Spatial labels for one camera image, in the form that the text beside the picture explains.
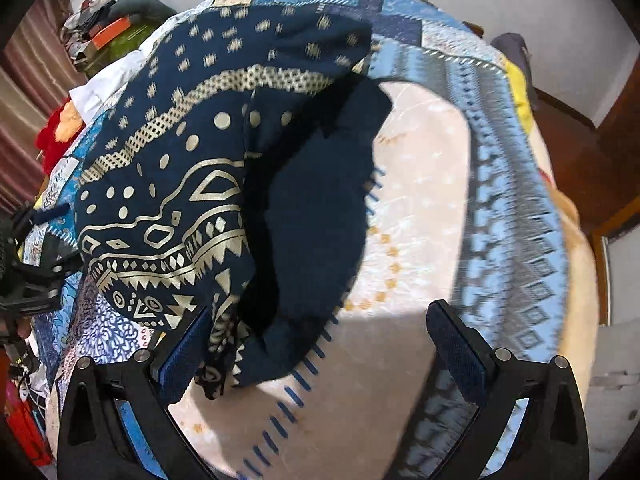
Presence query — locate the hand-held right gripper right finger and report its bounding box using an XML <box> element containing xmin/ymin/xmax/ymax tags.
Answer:
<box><xmin>425</xmin><ymin>299</ymin><xmax>591</xmax><ymax>480</ymax></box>

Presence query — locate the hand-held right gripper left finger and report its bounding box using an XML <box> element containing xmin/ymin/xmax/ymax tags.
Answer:
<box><xmin>56</xmin><ymin>305</ymin><xmax>213</xmax><ymax>480</ymax></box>

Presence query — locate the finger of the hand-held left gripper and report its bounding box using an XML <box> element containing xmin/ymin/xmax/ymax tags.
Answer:
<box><xmin>42</xmin><ymin>252</ymin><xmax>83</xmax><ymax>288</ymax></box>

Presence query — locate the navy patterned garment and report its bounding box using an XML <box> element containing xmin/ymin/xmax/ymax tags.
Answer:
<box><xmin>67</xmin><ymin>7</ymin><xmax>396</xmax><ymax>401</ymax></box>

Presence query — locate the pile of mixed clothes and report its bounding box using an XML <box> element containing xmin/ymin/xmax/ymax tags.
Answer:
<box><xmin>60</xmin><ymin>0</ymin><xmax>131</xmax><ymax>61</ymax></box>

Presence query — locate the red plush toy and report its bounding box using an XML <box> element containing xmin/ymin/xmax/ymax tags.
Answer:
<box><xmin>35</xmin><ymin>100</ymin><xmax>86</xmax><ymax>171</ymax></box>

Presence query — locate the red bag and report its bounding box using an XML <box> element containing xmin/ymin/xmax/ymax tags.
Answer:
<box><xmin>0</xmin><ymin>385</ymin><xmax>53</xmax><ymax>466</ymax></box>

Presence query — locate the striped brown curtain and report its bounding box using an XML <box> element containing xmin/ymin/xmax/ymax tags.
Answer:
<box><xmin>0</xmin><ymin>0</ymin><xmax>86</xmax><ymax>211</ymax></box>

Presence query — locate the blue patchwork blanket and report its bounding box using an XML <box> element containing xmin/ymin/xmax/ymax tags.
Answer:
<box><xmin>30</xmin><ymin>0</ymin><xmax>571</xmax><ymax>480</ymax></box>

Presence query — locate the white cloth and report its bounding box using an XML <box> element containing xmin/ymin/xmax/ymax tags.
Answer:
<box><xmin>70</xmin><ymin>50</ymin><xmax>151</xmax><ymax>116</ymax></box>

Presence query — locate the brown wooden door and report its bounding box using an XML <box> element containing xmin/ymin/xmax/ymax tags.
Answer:
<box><xmin>530</xmin><ymin>85</ymin><xmax>640</xmax><ymax>331</ymax></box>

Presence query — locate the olive green cloth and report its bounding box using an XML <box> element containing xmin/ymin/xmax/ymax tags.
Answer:
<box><xmin>82</xmin><ymin>20</ymin><xmax>156</xmax><ymax>78</ymax></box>

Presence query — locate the orange box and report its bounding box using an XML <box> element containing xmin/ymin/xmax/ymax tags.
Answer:
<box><xmin>90</xmin><ymin>15</ymin><xmax>133</xmax><ymax>48</ymax></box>

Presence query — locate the dark green cushion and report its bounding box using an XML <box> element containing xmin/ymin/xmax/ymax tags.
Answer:
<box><xmin>107</xmin><ymin>0</ymin><xmax>176</xmax><ymax>26</ymax></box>

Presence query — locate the grey cloth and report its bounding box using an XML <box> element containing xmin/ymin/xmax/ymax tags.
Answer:
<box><xmin>490</xmin><ymin>32</ymin><xmax>538</xmax><ymax>111</ymax></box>

